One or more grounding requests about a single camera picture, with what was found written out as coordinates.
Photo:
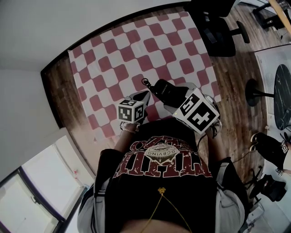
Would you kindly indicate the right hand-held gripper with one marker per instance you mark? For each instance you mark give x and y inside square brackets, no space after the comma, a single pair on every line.
[196,108]

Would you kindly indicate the grey jacket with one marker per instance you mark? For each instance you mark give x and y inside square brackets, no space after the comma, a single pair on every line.
[229,195]

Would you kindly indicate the black printed t-shirt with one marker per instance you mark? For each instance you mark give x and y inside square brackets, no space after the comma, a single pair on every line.
[159,182]

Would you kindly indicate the person's left forearm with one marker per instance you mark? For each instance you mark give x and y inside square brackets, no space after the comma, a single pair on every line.
[123,138]

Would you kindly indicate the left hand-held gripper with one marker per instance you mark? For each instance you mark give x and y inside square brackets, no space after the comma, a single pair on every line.
[131,112]

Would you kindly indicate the red white checkered tablecloth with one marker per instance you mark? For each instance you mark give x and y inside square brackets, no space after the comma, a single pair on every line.
[145,59]

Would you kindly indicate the round black marble table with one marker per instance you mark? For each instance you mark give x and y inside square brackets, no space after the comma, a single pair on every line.
[283,97]

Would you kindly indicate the black office chair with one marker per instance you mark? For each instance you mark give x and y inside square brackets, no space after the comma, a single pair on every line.
[216,29]

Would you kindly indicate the window with dark frame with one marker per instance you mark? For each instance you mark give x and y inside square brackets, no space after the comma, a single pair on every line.
[34,191]

